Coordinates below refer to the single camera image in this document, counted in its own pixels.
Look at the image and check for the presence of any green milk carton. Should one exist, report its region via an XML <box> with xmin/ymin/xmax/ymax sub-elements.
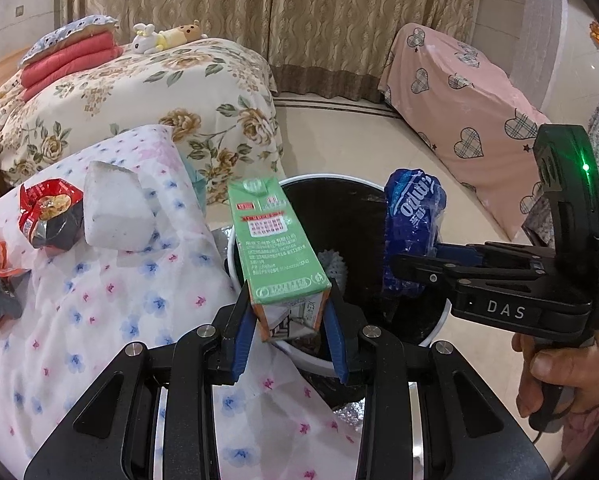
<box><xmin>228</xmin><ymin>178</ymin><xmax>331</xmax><ymax>341</ymax></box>

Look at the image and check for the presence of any blue plastic tissue pack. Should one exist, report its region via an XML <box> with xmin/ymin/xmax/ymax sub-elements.
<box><xmin>383</xmin><ymin>169</ymin><xmax>447</xmax><ymax>296</ymax></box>

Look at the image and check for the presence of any white foam block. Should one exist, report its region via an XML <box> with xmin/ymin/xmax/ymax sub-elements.
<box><xmin>83</xmin><ymin>160</ymin><xmax>156</xmax><ymax>252</ymax></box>

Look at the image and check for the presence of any red snack wrapper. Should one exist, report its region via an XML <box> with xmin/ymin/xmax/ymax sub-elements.
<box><xmin>19</xmin><ymin>179</ymin><xmax>84</xmax><ymax>252</ymax></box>

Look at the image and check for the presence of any white round trash bin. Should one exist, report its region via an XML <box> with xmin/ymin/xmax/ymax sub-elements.
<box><xmin>226</xmin><ymin>173</ymin><xmax>453</xmax><ymax>380</ymax></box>

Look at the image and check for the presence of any person's right hand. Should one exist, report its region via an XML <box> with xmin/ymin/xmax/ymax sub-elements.
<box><xmin>511</xmin><ymin>332</ymin><xmax>599</xmax><ymax>418</ymax></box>

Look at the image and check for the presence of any pink heart cloth cover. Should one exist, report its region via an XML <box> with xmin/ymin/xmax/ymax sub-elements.
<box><xmin>379</xmin><ymin>23</ymin><xmax>549</xmax><ymax>237</ymax></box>

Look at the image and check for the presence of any floral quilt bed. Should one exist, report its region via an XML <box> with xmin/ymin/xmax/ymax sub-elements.
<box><xmin>0</xmin><ymin>38</ymin><xmax>284</xmax><ymax>204</ymax></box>

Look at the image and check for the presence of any beige patterned curtain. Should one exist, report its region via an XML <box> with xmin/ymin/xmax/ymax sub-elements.
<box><xmin>54</xmin><ymin>0</ymin><xmax>479</xmax><ymax>102</ymax></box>

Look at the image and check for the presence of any yellow bear plush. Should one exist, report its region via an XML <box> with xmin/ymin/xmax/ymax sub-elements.
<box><xmin>155</xmin><ymin>20</ymin><xmax>206</xmax><ymax>52</ymax></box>

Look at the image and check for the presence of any white rabbit plush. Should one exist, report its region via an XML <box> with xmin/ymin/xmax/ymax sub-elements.
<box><xmin>132</xmin><ymin>23</ymin><xmax>160</xmax><ymax>55</ymax></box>

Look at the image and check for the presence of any folded red blanket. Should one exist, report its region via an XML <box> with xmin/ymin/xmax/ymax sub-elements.
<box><xmin>21</xmin><ymin>32</ymin><xmax>123</xmax><ymax>102</ymax></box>

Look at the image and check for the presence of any blue dotted pillow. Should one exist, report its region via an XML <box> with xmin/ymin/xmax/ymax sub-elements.
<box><xmin>19</xmin><ymin>14</ymin><xmax>118</xmax><ymax>68</ymax></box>

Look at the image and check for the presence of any orange wall decoration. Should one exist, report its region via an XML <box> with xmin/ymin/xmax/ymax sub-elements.
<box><xmin>589</xmin><ymin>21</ymin><xmax>599</xmax><ymax>48</ymax></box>

